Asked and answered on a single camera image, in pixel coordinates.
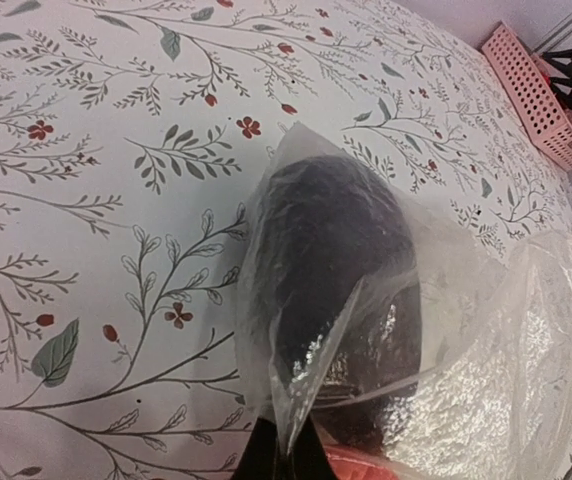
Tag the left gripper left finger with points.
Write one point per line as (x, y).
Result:
(260, 459)

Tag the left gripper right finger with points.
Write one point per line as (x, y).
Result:
(308, 460)

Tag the red fake apple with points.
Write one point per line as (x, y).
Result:
(349, 464)

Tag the clear zip top bag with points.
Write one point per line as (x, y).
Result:
(493, 395)

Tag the dark purple fake eggplant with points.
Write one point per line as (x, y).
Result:
(333, 227)

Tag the pink plastic basket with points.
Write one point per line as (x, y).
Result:
(523, 77)

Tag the floral table mat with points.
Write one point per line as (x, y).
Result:
(129, 133)

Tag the right aluminium frame post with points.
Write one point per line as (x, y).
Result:
(556, 36)

